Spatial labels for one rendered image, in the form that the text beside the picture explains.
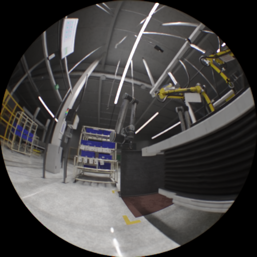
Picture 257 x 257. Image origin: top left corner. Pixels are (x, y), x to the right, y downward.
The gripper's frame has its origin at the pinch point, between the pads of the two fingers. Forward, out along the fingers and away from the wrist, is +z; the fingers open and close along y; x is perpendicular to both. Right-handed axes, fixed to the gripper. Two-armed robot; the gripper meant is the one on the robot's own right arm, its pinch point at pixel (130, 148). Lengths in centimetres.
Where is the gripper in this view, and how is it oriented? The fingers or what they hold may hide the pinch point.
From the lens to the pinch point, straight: 128.1
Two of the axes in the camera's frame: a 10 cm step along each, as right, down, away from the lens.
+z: -0.1, 9.2, -4.0
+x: -9.9, -0.7, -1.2
